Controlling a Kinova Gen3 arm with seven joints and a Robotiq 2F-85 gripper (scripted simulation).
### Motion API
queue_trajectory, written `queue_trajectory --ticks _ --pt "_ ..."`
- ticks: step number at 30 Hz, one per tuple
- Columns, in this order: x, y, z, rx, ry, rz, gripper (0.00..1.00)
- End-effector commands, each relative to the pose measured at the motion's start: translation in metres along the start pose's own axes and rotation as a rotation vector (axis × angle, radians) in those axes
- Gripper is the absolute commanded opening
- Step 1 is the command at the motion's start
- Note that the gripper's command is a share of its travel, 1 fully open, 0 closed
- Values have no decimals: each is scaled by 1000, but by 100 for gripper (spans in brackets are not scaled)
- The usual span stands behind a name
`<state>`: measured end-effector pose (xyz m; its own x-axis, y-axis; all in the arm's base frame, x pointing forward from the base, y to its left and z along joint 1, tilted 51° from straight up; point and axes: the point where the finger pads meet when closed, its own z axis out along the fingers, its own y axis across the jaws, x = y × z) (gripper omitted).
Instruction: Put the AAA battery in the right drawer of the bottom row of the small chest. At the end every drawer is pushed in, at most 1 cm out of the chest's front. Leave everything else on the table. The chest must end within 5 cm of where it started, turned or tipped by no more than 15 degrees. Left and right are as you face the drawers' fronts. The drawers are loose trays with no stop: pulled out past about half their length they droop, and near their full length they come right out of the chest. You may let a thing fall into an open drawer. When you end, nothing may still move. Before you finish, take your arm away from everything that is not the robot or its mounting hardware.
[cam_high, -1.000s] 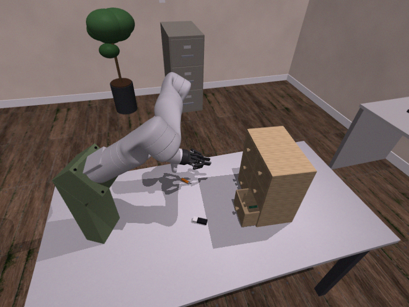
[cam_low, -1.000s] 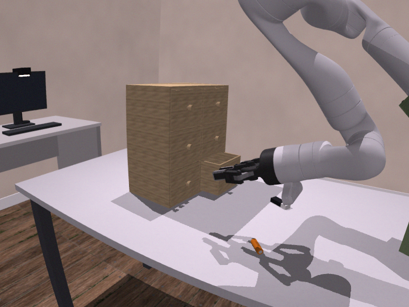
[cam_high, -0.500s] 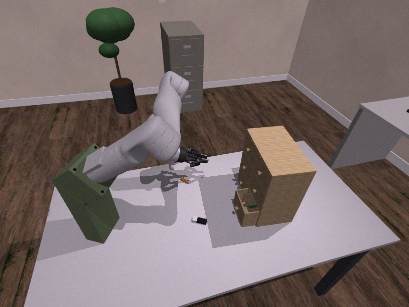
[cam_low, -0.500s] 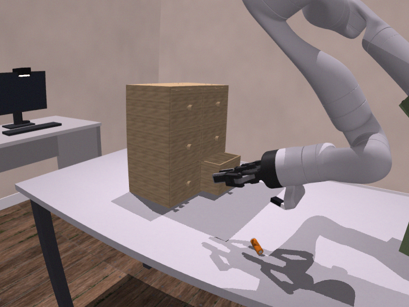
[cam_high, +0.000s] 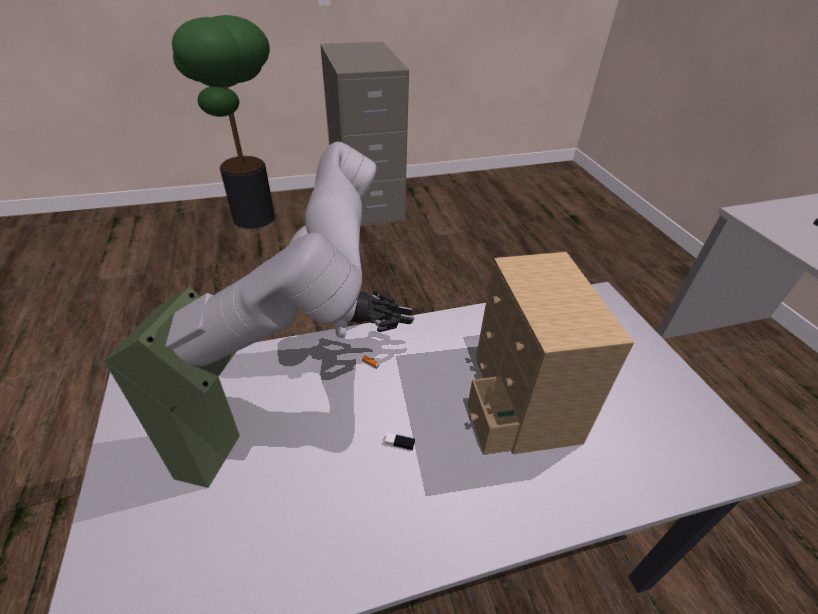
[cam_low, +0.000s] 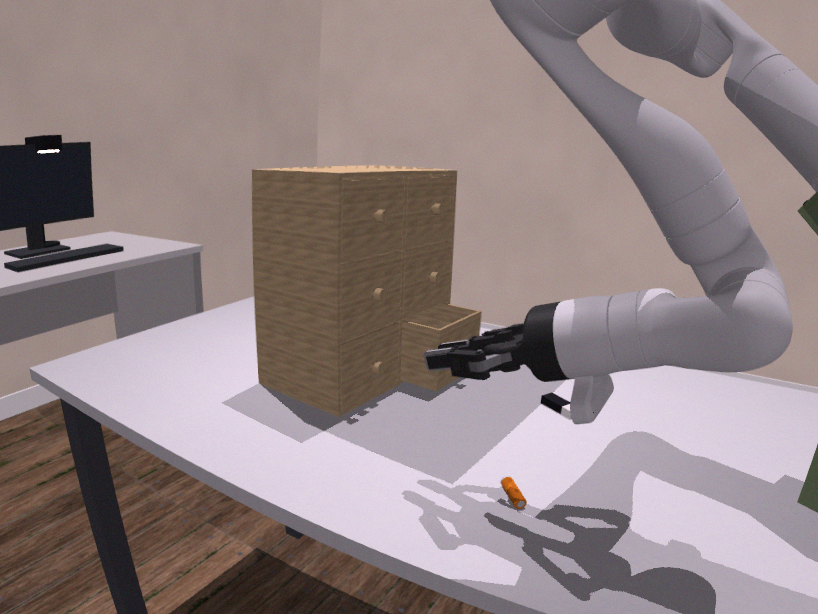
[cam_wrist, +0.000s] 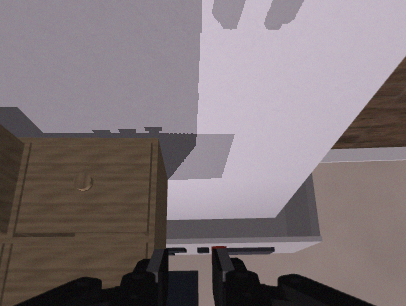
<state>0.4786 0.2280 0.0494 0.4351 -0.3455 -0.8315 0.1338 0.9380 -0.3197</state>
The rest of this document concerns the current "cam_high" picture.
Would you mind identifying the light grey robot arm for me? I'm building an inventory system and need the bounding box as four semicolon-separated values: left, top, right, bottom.
166;142;376;366

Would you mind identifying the brown wooden chest of drawers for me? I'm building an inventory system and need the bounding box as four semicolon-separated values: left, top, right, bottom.
476;252;634;454

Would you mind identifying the brown wooden drawer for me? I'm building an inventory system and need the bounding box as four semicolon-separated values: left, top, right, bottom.
488;265;516;336
477;334;499;378
467;376;520;454
500;343;531;421
482;302;507;369
508;306;543;388

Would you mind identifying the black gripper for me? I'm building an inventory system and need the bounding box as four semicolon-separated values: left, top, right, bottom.
351;290;414;332

